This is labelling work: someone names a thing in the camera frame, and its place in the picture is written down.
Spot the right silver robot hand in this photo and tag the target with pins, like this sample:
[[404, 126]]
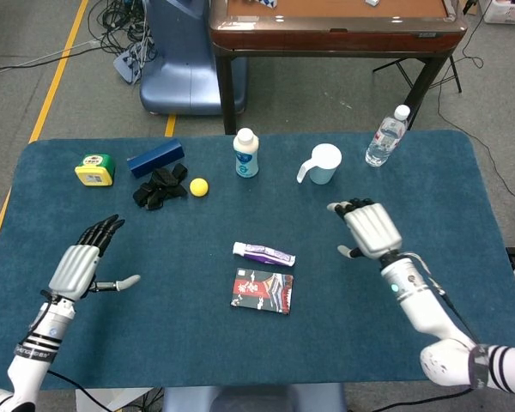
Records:
[[373, 229]]

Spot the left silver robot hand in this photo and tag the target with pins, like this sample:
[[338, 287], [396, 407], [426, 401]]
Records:
[[75, 270]]

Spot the purple white toothpaste tube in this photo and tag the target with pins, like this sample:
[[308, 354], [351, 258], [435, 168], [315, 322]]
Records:
[[266, 254]]

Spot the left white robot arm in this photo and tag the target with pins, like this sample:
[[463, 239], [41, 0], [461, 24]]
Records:
[[38, 343]]

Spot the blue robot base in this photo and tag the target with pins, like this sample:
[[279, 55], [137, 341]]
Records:
[[180, 77]]

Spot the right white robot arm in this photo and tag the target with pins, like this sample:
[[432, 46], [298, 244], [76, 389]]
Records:
[[425, 313]]

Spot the clear water bottle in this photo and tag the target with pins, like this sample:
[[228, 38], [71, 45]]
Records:
[[384, 141]]

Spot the yellow green plastic box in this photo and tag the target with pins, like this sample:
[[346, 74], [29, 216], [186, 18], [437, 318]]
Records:
[[94, 171]]

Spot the blue rectangular box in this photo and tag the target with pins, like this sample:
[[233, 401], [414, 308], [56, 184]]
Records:
[[154, 156]]

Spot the white milk bottle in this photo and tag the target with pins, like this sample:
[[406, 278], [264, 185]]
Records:
[[246, 156]]

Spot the yellow ball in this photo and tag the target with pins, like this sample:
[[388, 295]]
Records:
[[198, 187]]

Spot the brown mahjong table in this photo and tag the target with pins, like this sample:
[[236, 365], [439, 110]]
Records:
[[335, 36]]

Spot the blue robot torso base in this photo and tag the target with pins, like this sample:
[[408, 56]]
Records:
[[257, 399]]

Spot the blue power strip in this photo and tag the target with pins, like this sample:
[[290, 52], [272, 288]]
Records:
[[131, 64]]

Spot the small mahjong tile stack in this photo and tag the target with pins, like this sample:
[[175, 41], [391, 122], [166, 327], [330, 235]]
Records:
[[372, 2]]

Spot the blue white snake puzzle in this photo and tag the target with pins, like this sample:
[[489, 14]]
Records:
[[266, 2]]

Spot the white storage crate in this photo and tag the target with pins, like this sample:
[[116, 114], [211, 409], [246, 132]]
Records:
[[508, 10]]

